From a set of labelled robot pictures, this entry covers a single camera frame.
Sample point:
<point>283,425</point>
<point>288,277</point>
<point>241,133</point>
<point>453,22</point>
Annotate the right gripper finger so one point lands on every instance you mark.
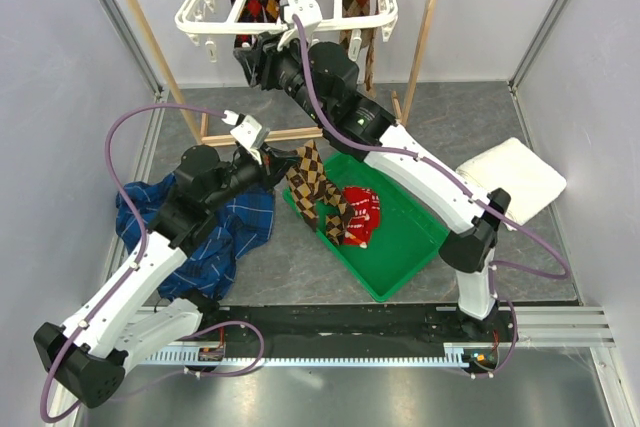
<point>247,55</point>
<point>252,70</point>

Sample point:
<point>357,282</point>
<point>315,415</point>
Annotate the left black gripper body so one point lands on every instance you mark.
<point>269,174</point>

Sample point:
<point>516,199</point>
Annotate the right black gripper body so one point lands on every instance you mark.
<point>284,68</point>

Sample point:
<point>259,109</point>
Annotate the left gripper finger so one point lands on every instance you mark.
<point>288,168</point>
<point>285,154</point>

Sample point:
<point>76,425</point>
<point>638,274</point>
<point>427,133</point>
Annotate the brown yellow argyle sock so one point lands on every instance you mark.
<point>340,213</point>
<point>306,182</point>

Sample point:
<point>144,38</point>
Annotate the red christmas sock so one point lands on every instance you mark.
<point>367,207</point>
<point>358,236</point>

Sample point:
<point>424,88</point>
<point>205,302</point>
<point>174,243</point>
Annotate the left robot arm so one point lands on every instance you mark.
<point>93,350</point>

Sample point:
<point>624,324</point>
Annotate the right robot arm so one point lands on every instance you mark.
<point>322,81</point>

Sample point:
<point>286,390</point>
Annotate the black red argyle sock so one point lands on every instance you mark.
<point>256,11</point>

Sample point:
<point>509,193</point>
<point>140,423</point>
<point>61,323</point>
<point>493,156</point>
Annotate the blue plaid shirt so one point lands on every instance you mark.
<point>244,223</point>

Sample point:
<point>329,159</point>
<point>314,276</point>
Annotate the green plastic tray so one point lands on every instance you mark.
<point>407,239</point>

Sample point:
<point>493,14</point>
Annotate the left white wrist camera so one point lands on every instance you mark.
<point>246,130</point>

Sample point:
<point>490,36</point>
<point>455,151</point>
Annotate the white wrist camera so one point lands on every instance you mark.
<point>246,130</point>
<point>301,18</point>

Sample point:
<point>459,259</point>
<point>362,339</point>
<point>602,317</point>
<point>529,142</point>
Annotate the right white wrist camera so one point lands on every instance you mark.
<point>301,18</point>

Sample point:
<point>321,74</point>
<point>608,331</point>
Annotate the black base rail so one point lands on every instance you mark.
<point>353,331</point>

